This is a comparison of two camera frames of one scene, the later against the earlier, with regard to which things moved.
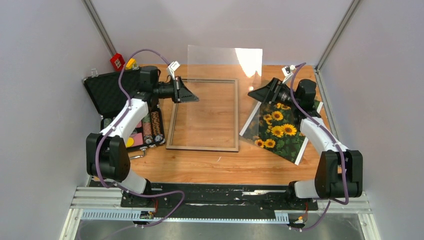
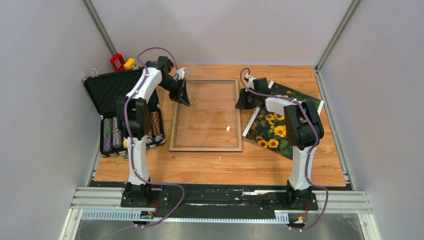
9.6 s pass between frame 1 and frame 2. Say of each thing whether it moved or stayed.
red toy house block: stayed
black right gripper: moved
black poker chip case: stayed
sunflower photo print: stayed
